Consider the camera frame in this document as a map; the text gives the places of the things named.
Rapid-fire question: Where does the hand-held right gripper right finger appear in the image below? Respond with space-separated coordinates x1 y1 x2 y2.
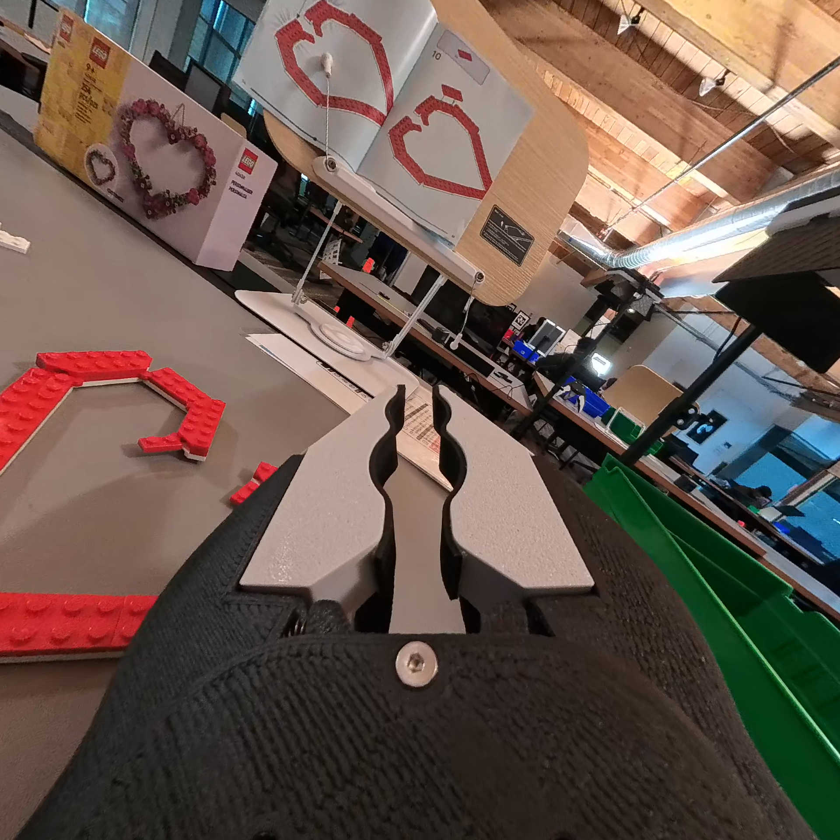
432 384 596 602

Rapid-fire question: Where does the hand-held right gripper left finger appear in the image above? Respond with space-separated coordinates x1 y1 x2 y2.
238 385 408 632

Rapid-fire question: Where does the small red lego piece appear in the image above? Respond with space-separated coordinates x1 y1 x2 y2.
230 461 280 506

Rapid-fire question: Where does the white and yellow lego box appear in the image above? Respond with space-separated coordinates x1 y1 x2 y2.
33 10 280 271

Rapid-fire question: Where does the open lego instruction booklet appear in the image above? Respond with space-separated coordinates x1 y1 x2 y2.
233 0 534 247

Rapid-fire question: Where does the small green background bin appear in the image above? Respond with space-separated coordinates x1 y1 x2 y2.
607 407 665 455

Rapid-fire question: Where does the white printed paper sheet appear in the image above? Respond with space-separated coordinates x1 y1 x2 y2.
246 331 534 493

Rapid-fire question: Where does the black stand pole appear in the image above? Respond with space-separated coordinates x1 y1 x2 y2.
619 325 765 466

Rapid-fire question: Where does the long wooden background table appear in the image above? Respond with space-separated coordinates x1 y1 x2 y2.
318 261 534 416

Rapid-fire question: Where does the green plastic bin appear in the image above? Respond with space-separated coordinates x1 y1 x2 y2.
583 453 840 840

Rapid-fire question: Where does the black flat panel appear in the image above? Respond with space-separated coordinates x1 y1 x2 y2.
712 193 840 376

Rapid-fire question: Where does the red lego heart frame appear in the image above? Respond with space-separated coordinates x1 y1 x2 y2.
0 350 226 662

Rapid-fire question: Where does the silver air duct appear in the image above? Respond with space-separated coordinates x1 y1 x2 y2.
554 161 840 271

